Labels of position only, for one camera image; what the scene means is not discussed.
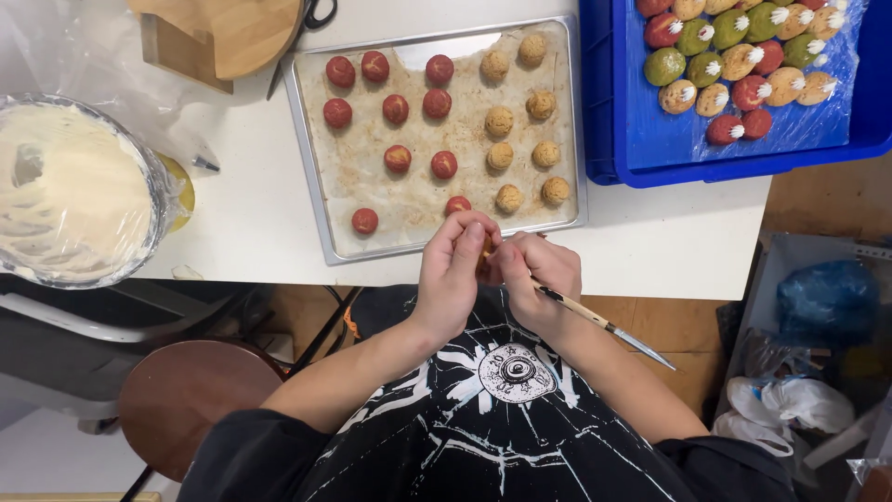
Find blue plastic crate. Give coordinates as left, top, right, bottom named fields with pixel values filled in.
left=577, top=0, right=892, bottom=189

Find group of red baked cookies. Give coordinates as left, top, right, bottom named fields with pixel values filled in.
left=322, top=50, right=473, bottom=236

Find group of tan baked cookies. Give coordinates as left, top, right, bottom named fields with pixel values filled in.
left=479, top=33, right=571, bottom=215

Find person's left hand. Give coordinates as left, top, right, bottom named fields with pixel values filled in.
left=410, top=210, right=503, bottom=341

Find black printed shirt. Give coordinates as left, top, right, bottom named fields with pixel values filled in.
left=176, top=284, right=797, bottom=502

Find grey box of rubbish bags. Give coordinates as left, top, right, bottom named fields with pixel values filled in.
left=709, top=231, right=892, bottom=502

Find brown round stool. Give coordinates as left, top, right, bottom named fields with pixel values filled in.
left=118, top=339, right=286, bottom=484

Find yellow round container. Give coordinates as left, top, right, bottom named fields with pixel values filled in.
left=156, top=152, right=197, bottom=234

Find pile of cream-filled cookies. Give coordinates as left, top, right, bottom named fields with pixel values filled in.
left=636, top=0, right=850, bottom=146

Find clear plastic film liner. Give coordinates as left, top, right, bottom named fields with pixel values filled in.
left=622, top=0, right=868, bottom=172

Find clear piping bag with nozzle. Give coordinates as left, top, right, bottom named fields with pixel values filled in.
left=0, top=0, right=222, bottom=175

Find round wooden board stand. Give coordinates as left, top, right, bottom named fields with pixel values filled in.
left=127, top=0, right=306, bottom=96

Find black handled scissors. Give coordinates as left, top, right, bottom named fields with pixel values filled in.
left=265, top=0, right=340, bottom=101

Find person's right hand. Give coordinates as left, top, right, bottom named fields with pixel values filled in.
left=490, top=231, right=584, bottom=336

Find wooden handled palette knife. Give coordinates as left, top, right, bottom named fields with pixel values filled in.
left=531, top=277, right=677, bottom=372

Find glass bowl with plastic wrap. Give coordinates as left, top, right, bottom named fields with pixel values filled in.
left=0, top=93, right=174, bottom=290

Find metal baking tray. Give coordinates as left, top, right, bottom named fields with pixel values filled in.
left=282, top=15, right=588, bottom=266

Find white cream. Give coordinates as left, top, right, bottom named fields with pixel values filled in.
left=0, top=105, right=153, bottom=282

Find browned parchment paper sheet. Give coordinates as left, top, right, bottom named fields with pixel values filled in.
left=295, top=23, right=579, bottom=258

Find white plastic bag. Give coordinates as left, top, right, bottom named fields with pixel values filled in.
left=711, top=376, right=857, bottom=459

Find blue plastic bag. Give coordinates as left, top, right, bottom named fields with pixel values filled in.
left=775, top=260, right=882, bottom=344

